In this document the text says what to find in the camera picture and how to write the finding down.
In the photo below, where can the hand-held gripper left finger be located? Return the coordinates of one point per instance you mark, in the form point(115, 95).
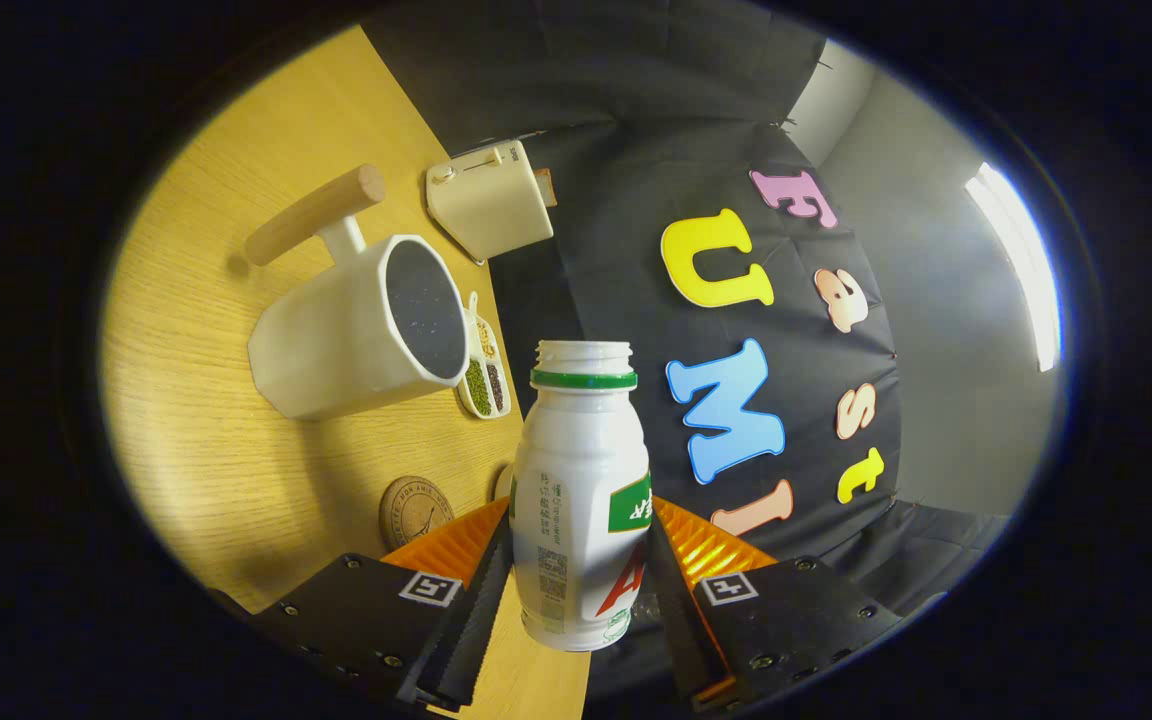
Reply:
point(366, 610)

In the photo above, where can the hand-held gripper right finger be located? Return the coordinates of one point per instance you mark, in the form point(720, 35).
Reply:
point(796, 610)

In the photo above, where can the round brown coaster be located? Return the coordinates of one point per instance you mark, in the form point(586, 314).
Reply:
point(411, 510)

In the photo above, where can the white juice bottle green label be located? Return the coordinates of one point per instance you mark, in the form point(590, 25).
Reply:
point(576, 470)

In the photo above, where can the white round plate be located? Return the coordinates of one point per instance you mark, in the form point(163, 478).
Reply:
point(504, 485)

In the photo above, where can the wooden table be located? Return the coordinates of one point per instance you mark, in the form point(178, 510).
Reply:
point(196, 440)

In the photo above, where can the white divided dish with beans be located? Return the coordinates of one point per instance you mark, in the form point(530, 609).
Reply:
point(479, 385)

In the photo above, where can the ceiling light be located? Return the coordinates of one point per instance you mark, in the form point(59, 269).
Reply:
point(1021, 270)

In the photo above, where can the cream toaster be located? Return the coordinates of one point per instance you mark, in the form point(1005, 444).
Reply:
point(486, 205)

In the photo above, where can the bread slice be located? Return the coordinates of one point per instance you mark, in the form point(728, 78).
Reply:
point(545, 188)

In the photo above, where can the black backdrop cloth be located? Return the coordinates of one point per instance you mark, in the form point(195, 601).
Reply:
point(616, 180)

